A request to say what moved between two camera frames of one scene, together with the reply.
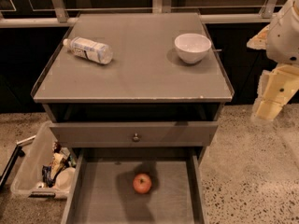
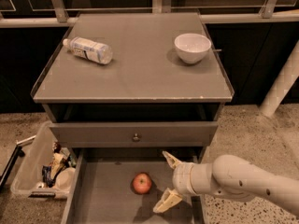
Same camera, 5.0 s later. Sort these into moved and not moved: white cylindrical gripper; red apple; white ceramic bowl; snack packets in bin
Moved: white cylindrical gripper
Not moved: snack packets in bin; white ceramic bowl; red apple
